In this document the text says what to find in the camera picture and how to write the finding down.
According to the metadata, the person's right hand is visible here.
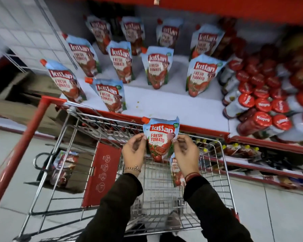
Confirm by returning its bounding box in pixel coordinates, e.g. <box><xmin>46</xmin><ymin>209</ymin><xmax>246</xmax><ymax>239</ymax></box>
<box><xmin>173</xmin><ymin>134</ymin><xmax>201</xmax><ymax>178</ymax></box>

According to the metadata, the person's left hand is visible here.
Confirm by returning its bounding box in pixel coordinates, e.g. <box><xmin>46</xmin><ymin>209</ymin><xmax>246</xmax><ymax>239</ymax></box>
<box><xmin>121</xmin><ymin>133</ymin><xmax>147</xmax><ymax>174</ymax></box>

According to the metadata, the tomato ketchup pouch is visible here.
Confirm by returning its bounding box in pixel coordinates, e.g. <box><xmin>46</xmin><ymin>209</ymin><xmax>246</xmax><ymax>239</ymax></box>
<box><xmin>169</xmin><ymin>153</ymin><xmax>186</xmax><ymax>188</ymax></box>
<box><xmin>141</xmin><ymin>116</ymin><xmax>180</xmax><ymax>164</ymax></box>

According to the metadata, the person's right forearm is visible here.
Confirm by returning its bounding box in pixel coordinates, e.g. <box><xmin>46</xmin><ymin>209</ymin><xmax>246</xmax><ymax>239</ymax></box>
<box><xmin>183</xmin><ymin>176</ymin><xmax>254</xmax><ymax>242</ymax></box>

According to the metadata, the person's left forearm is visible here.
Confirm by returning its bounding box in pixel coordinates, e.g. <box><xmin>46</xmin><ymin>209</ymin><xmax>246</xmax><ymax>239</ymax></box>
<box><xmin>76</xmin><ymin>173</ymin><xmax>144</xmax><ymax>242</ymax></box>

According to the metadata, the red wrist thread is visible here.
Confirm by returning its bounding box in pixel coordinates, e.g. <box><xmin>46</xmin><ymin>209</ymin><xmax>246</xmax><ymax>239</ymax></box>
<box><xmin>184</xmin><ymin>172</ymin><xmax>201</xmax><ymax>182</ymax></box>

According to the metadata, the white shelf with red edge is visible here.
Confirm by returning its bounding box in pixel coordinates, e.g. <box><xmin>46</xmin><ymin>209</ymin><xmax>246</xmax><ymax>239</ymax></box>
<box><xmin>58</xmin><ymin>41</ymin><xmax>303</xmax><ymax>149</ymax></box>

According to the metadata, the red cart seat flap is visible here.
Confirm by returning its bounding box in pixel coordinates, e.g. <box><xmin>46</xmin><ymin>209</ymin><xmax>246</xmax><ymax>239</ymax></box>
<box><xmin>81</xmin><ymin>141</ymin><xmax>122</xmax><ymax>208</ymax></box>

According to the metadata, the row of yellow-capped sauce bottles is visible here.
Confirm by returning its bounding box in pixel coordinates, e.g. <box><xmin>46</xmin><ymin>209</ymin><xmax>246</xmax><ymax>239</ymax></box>
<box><xmin>195</xmin><ymin>138</ymin><xmax>262</xmax><ymax>159</ymax></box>

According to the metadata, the group of ketchup pouches standing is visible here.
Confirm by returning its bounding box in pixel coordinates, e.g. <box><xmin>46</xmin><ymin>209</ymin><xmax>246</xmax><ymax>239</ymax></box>
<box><xmin>39</xmin><ymin>14</ymin><xmax>227</xmax><ymax>114</ymax></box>

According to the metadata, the low shelf with red edge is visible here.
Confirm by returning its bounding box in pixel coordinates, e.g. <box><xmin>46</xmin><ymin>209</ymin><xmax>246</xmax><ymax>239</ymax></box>
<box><xmin>199</xmin><ymin>142</ymin><xmax>303</xmax><ymax>192</ymax></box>

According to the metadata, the group of red-capped sauce bottles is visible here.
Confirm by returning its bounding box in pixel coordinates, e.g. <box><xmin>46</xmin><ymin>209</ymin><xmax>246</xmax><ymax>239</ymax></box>
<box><xmin>218</xmin><ymin>35</ymin><xmax>303</xmax><ymax>147</ymax></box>

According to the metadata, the brown cardboard box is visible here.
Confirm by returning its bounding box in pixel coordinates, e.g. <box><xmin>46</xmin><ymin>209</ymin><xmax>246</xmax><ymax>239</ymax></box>
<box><xmin>0</xmin><ymin>71</ymin><xmax>66</xmax><ymax>139</ymax></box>

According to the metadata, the red overhead shelf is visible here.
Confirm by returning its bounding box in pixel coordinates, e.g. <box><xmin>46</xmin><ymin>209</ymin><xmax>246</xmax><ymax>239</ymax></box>
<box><xmin>61</xmin><ymin>0</ymin><xmax>303</xmax><ymax>25</ymax></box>

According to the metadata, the metal wire shopping cart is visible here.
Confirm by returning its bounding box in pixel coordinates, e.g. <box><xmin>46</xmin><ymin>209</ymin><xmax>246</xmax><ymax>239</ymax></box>
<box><xmin>14</xmin><ymin>102</ymin><xmax>241</xmax><ymax>242</ymax></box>

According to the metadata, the red shelf upright post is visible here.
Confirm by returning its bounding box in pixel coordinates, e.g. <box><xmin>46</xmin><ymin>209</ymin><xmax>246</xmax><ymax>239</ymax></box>
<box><xmin>0</xmin><ymin>95</ymin><xmax>68</xmax><ymax>212</ymax></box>

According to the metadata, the white wire mesh panel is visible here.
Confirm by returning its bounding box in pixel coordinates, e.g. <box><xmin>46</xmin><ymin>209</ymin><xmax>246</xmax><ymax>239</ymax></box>
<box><xmin>0</xmin><ymin>0</ymin><xmax>75</xmax><ymax>73</ymax></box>

